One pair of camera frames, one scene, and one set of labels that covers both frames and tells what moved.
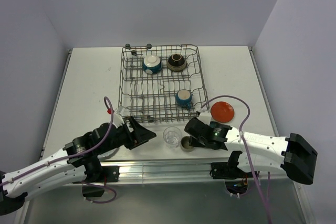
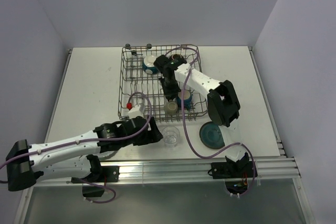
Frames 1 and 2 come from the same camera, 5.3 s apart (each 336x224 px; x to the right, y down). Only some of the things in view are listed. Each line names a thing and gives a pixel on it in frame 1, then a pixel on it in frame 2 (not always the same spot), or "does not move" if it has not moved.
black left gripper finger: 132,144 -> 148,143
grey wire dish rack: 161,84 does not move
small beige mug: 185,145 -> 170,107
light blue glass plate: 108,154 does not move
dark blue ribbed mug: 184,98 does not move
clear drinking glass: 171,136 does not move
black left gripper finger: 140,134 -> 155,135
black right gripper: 194,142 -> 170,93
